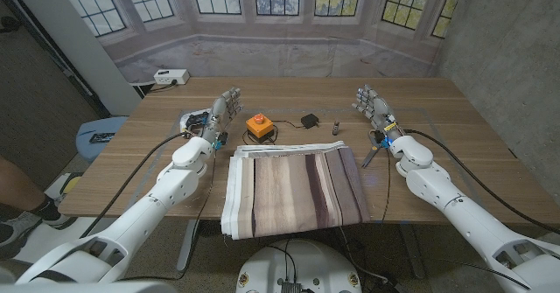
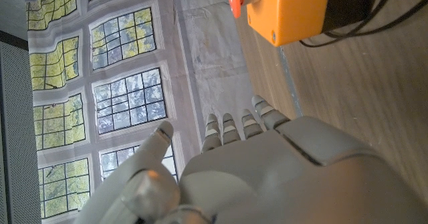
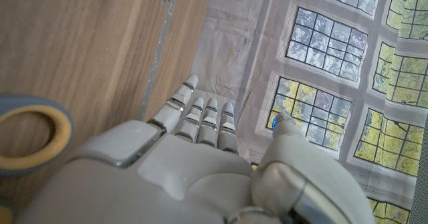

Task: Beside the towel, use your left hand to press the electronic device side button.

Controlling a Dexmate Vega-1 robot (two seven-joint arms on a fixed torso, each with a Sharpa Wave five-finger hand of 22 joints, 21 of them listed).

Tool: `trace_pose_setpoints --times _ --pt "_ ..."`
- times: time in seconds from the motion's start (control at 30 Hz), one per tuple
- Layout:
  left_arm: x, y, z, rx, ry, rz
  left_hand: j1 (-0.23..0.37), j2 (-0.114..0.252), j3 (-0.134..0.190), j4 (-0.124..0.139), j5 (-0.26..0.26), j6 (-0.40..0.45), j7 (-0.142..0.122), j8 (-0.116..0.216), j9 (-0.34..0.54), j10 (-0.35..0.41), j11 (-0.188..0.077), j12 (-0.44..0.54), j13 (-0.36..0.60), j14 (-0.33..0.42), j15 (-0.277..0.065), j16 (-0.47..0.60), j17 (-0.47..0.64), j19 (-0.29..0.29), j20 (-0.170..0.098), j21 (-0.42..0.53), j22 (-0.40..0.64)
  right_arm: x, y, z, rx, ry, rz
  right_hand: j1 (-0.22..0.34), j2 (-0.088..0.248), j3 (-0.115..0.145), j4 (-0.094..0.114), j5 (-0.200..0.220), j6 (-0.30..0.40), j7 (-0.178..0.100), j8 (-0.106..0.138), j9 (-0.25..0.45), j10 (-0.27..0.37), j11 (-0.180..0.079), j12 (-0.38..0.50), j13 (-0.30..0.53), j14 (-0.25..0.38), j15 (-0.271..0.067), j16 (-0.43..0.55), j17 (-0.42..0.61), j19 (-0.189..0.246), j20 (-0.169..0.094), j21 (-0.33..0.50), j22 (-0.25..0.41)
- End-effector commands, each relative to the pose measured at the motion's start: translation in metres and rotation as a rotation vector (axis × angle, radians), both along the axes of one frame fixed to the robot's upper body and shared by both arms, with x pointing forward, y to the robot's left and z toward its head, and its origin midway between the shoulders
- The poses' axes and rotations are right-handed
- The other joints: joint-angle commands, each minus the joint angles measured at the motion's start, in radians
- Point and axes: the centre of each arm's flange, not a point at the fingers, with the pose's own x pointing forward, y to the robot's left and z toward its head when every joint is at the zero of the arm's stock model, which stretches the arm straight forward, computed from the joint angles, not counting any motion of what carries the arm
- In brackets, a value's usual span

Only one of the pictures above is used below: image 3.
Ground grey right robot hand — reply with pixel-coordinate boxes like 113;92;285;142
13;75;376;224

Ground printed window backdrop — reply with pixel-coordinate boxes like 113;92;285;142
190;0;428;224

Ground grey yellow-handled scissors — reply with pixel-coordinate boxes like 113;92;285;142
0;94;76;224

